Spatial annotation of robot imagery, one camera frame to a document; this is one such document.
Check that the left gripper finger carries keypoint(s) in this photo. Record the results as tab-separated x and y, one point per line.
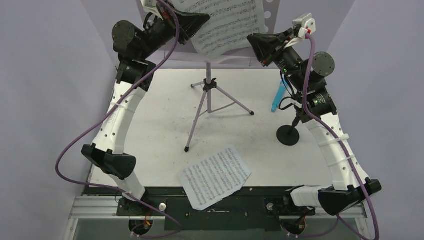
190	24
169	6

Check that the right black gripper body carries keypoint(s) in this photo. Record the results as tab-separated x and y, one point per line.
273	50

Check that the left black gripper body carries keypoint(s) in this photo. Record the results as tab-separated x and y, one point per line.
164	30

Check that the lilac perforated music stand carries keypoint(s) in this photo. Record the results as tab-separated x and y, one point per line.
186	52

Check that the sheet music page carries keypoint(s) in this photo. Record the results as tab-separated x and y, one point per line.
231	21
214	178

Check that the black microphone desk stand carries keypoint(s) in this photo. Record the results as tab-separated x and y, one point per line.
288	135

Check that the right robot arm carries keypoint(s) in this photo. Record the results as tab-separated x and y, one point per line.
316	110

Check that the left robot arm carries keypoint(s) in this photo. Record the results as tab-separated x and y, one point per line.
133	79

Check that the blue toy microphone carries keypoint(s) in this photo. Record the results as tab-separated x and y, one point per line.
278	97

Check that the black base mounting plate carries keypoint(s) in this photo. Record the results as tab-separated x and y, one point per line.
266	208

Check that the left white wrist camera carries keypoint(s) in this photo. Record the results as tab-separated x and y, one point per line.
152	6

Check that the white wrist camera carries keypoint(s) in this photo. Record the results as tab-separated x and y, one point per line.
152	6
302	25

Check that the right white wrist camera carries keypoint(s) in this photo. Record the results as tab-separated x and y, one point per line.
302	25

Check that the aluminium rail frame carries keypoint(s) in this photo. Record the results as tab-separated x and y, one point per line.
95	218

